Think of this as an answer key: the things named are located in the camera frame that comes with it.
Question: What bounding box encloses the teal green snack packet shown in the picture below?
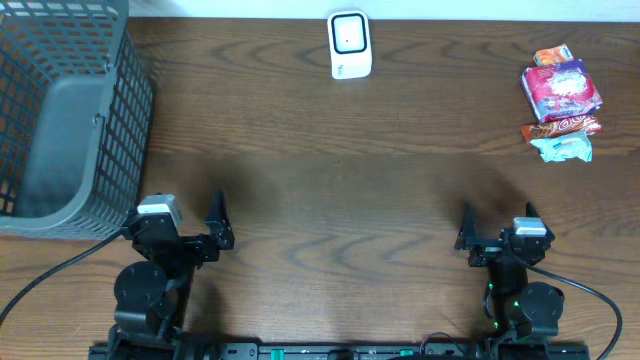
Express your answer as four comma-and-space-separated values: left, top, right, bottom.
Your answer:
530, 130, 593, 162

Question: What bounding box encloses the red brown snack packet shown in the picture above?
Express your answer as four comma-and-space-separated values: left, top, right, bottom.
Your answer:
520, 115, 603, 143

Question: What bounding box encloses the pink purple snack bag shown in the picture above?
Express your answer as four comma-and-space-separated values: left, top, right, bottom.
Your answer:
520, 59, 603, 124

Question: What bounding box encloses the orange tissue pack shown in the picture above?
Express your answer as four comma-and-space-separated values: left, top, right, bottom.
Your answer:
533, 44, 574, 67

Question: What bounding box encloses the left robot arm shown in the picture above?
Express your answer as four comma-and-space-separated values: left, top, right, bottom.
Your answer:
106, 191, 235, 359

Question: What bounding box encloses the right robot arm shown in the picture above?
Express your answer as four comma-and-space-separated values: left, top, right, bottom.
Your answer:
454, 203, 564, 359

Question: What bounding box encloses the white barcode scanner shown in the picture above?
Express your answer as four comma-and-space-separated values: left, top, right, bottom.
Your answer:
327, 10, 373, 80

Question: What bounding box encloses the grey plastic mesh basket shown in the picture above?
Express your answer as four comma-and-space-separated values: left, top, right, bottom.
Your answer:
1, 0, 154, 240

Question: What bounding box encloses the black left camera cable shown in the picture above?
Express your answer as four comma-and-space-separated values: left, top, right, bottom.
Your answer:
0, 227, 126, 326

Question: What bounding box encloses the black camera cable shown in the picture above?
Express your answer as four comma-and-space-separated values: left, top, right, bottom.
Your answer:
0, 227, 126, 326
519, 259, 624, 360

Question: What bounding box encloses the black right camera cable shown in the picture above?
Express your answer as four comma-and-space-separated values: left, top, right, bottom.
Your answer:
519, 259, 624, 360

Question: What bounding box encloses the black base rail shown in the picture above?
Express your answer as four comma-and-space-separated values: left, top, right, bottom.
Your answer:
88, 341, 591, 360

